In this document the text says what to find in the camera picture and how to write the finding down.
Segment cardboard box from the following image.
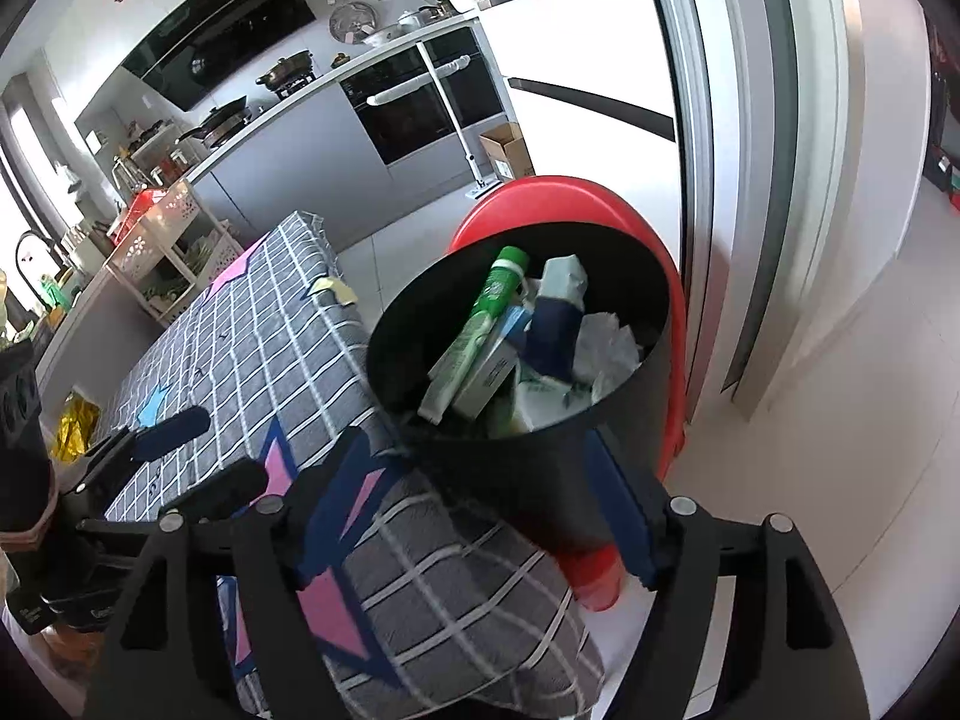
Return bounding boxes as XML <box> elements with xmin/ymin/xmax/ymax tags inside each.
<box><xmin>478</xmin><ymin>122</ymin><xmax>536</xmax><ymax>179</ymax></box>

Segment cream storage cart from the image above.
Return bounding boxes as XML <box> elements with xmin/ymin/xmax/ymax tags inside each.
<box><xmin>105</xmin><ymin>178</ymin><xmax>245</xmax><ymax>327</ymax></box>

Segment black wok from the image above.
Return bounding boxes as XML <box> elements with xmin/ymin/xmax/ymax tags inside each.
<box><xmin>178</xmin><ymin>96</ymin><xmax>248</xmax><ymax>148</ymax></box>

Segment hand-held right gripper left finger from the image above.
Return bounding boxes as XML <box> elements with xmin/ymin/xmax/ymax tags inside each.
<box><xmin>82</xmin><ymin>427</ymin><xmax>398</xmax><ymax>720</ymax></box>

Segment round silver steamer rack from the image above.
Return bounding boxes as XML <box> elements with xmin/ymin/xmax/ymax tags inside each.
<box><xmin>330</xmin><ymin>1</ymin><xmax>378</xmax><ymax>43</ymax></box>

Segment blue plastic bag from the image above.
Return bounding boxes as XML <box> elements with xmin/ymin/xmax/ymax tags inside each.
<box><xmin>525</xmin><ymin>298</ymin><xmax>583</xmax><ymax>380</ymax></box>

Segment red plastic basket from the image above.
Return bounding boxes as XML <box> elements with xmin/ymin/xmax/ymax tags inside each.
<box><xmin>111</xmin><ymin>189</ymin><xmax>170</xmax><ymax>238</ymax></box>

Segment black range hood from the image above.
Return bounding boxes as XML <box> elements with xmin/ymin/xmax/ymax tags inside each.
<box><xmin>120</xmin><ymin>0</ymin><xmax>317</xmax><ymax>112</ymax></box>

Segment black built-in oven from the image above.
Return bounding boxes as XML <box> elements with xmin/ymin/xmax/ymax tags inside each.
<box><xmin>339</xmin><ymin>26</ymin><xmax>511</xmax><ymax>166</ymax></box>

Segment grey lower cabinets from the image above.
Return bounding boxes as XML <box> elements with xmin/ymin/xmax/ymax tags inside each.
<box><xmin>187</xmin><ymin>15</ymin><xmax>512</xmax><ymax>242</ymax></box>

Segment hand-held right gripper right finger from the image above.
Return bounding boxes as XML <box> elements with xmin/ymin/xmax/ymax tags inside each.
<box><xmin>581</xmin><ymin>427</ymin><xmax>871</xmax><ymax>720</ymax></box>

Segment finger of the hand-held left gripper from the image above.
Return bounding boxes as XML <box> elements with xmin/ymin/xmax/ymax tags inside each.
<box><xmin>81</xmin><ymin>405</ymin><xmax>212</xmax><ymax>479</ymax></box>
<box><xmin>75</xmin><ymin>459</ymin><xmax>269</xmax><ymax>535</ymax></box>

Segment green cream tube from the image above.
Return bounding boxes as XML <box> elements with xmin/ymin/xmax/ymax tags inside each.
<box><xmin>418</xmin><ymin>246</ymin><xmax>531</xmax><ymax>423</ymax></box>

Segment white pole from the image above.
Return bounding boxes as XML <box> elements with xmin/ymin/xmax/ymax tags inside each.
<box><xmin>416</xmin><ymin>37</ymin><xmax>501</xmax><ymax>200</ymax></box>

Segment blue and white box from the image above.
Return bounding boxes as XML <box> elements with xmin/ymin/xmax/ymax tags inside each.
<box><xmin>450</xmin><ymin>306</ymin><xmax>535</xmax><ymax>421</ymax></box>

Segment sliding door frame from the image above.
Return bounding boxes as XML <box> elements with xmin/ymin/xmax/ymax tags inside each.
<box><xmin>637</xmin><ymin>0</ymin><xmax>850</xmax><ymax>421</ymax></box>

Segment white upper cabinets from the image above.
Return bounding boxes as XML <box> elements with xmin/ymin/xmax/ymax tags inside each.
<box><xmin>37</xmin><ymin>0</ymin><xmax>260</xmax><ymax>72</ymax></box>

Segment black round bin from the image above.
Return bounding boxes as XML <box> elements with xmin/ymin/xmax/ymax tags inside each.
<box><xmin>366</xmin><ymin>223</ymin><xmax>671</xmax><ymax>560</ymax></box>

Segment red plastic stool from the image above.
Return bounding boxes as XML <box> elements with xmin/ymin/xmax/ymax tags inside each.
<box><xmin>446</xmin><ymin>175</ymin><xmax>689</xmax><ymax>612</ymax></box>

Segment grey checked star tablecloth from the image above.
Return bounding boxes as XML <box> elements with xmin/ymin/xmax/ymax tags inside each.
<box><xmin>101</xmin><ymin>211</ymin><xmax>607</xmax><ymax>720</ymax></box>

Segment dark cooking pot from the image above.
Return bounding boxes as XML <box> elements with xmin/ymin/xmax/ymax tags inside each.
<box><xmin>256</xmin><ymin>51</ymin><xmax>314</xmax><ymax>95</ymax></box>

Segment gold foil bag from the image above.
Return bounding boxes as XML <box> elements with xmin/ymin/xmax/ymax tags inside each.
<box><xmin>51</xmin><ymin>388</ymin><xmax>102</xmax><ymax>464</ymax></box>

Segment black kitchen faucet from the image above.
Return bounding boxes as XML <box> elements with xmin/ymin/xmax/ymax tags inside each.
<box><xmin>15</xmin><ymin>232</ymin><xmax>62</xmax><ymax>280</ymax></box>

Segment white refrigerator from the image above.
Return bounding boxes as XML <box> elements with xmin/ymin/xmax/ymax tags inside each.
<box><xmin>442</xmin><ymin>0</ymin><xmax>685</xmax><ymax>271</ymax></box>

